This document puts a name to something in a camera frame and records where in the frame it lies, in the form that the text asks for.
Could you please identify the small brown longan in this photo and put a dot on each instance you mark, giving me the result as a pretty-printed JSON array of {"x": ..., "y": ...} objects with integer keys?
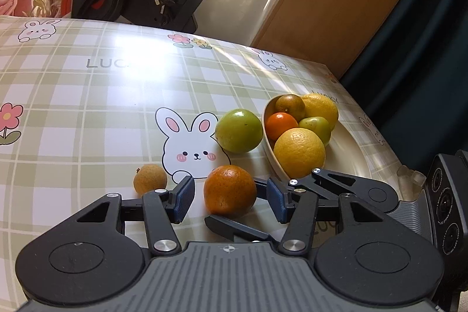
[{"x": 150, "y": 180}]

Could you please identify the small green jujube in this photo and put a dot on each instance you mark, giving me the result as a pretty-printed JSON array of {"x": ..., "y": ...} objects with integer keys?
[{"x": 314, "y": 125}]

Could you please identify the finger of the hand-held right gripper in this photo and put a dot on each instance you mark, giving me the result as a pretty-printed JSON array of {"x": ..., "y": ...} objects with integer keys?
[
  {"x": 234, "y": 228},
  {"x": 336, "y": 184}
]

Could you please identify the large green jujube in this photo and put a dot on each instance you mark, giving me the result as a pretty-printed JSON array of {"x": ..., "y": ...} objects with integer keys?
[{"x": 237, "y": 131}]

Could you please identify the clear plastic corner guard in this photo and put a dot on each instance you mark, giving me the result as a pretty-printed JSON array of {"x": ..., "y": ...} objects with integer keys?
[{"x": 409, "y": 176}]

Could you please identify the bright orange mandarin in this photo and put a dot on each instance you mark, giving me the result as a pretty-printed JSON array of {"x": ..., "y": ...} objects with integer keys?
[{"x": 279, "y": 125}]

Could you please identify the checkered rabbit tablecloth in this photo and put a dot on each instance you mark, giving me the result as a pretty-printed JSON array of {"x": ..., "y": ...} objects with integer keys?
[{"x": 91, "y": 96}]

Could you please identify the yellow lemon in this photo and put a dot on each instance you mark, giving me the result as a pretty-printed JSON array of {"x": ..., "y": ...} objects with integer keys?
[
  {"x": 299, "y": 153},
  {"x": 321, "y": 109}
]

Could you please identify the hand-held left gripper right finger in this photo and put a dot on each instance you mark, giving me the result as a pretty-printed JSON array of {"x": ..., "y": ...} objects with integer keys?
[{"x": 275, "y": 198}]

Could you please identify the cream heart-shaped bowl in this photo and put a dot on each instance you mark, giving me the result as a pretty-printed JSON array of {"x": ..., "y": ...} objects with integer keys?
[{"x": 347, "y": 155}]

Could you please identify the dull speckled mandarin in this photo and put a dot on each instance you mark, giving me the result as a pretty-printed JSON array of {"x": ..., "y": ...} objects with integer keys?
[
  {"x": 228, "y": 189},
  {"x": 290, "y": 105}
]

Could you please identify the dark teal curtain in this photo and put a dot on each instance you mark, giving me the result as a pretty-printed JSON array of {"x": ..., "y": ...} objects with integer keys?
[{"x": 420, "y": 59}]

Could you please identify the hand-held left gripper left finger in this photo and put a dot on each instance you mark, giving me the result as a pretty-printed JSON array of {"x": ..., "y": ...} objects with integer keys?
[{"x": 184, "y": 197}]

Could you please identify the wooden cabinet panel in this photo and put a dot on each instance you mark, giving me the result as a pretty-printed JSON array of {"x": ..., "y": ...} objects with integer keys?
[{"x": 329, "y": 5}]

